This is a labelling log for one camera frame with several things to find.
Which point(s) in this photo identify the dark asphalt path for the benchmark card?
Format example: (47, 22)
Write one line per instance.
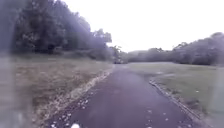
(126, 100)

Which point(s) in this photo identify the grass verge with leaves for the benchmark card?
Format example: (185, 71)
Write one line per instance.
(50, 80)

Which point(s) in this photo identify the wood of dark trees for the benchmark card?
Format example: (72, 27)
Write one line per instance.
(50, 30)

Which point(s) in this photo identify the robot's own part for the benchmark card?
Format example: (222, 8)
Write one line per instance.
(75, 126)

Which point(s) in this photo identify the distant row of trees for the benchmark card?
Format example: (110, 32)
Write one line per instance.
(186, 53)

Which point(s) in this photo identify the grass field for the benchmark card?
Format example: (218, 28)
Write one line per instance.
(186, 78)

